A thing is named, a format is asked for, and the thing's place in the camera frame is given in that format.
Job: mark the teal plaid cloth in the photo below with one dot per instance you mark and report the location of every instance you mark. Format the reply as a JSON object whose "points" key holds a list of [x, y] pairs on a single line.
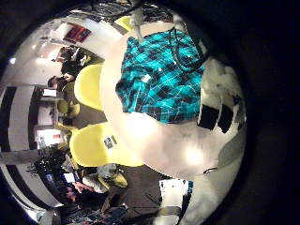
{"points": [[156, 78]]}

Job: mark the person in dark clothes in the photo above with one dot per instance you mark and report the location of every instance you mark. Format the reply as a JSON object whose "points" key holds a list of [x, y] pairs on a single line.
{"points": [[70, 62]]}

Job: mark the seated person with dark hair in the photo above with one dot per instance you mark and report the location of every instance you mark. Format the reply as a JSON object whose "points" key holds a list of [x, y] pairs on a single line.
{"points": [[57, 82]]}

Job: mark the yellow chair with sticker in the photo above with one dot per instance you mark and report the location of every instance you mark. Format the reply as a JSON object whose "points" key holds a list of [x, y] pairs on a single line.
{"points": [[100, 146]]}

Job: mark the person in light jacket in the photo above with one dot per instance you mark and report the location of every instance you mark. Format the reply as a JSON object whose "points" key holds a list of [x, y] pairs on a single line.
{"points": [[103, 179]]}

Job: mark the bright computer monitor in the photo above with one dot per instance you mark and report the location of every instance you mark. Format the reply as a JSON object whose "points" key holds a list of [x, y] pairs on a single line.
{"points": [[47, 137]]}

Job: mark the red wall poster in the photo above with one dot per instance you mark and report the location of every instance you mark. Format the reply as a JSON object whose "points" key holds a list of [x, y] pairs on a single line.
{"points": [[76, 33]]}

